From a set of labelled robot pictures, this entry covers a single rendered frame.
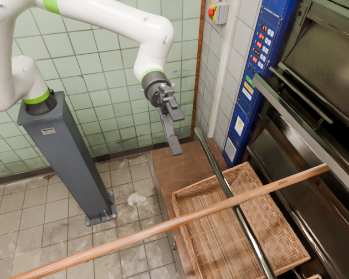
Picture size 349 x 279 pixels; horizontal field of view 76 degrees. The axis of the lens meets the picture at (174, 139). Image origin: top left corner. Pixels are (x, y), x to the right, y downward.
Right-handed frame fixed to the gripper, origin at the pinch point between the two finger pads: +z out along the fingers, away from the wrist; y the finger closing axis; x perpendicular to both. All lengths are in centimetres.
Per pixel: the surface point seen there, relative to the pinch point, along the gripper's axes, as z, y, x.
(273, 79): -25, 8, -50
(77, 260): 13.9, 28.2, 34.9
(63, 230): -55, 148, 83
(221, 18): -83, 4, -53
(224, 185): 2.5, 31.0, -18.4
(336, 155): 15.8, 4.5, -40.8
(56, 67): -120, 38, 50
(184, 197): -23, 84, -13
